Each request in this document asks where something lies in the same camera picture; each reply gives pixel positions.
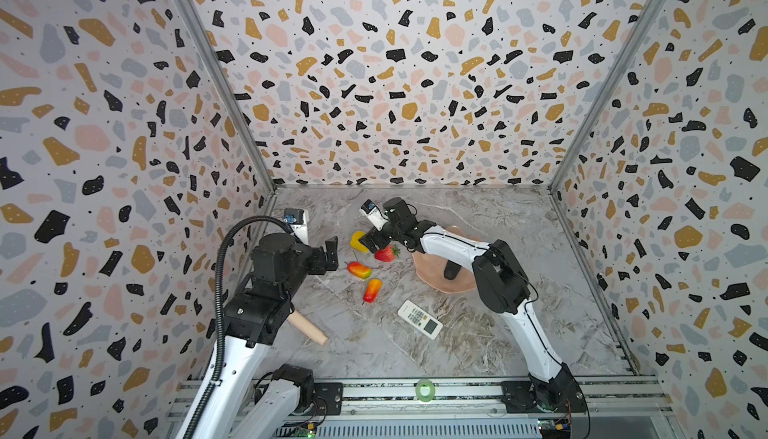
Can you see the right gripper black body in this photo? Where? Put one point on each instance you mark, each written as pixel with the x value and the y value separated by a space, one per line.
pixel 389 235

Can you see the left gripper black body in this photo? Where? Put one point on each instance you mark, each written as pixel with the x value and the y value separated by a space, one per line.
pixel 314 260

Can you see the red fake strawberry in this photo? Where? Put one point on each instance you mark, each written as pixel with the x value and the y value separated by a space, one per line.
pixel 389 254

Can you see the yellow fake lemon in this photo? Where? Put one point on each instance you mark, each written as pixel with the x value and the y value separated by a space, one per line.
pixel 355 242

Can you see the red yellow fake mango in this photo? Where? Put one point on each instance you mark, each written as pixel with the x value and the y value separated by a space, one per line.
pixel 359 270

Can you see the orange red fake fruit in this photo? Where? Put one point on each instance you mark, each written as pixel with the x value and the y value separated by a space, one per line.
pixel 372 290

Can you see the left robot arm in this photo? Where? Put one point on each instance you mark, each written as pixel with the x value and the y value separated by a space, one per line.
pixel 247 326

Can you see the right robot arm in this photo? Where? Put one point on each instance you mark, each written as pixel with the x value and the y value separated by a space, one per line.
pixel 502 286

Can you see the pink fruit bowl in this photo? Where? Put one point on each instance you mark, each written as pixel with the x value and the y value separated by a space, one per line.
pixel 444 259

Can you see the wooden rolling pin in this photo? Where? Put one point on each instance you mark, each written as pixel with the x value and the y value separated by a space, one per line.
pixel 307 328

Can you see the white remote control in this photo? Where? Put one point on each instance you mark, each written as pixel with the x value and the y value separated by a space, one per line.
pixel 421 320

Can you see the green tape roll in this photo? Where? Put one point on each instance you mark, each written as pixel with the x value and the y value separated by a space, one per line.
pixel 425 390

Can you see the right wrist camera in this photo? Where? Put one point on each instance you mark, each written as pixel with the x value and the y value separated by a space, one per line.
pixel 374 215

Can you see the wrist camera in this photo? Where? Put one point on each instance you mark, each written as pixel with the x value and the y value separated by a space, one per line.
pixel 374 215
pixel 297 219

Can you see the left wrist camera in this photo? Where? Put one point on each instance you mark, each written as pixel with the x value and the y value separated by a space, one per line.
pixel 297 219

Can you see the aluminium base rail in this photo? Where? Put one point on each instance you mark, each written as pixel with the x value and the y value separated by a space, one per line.
pixel 301 407

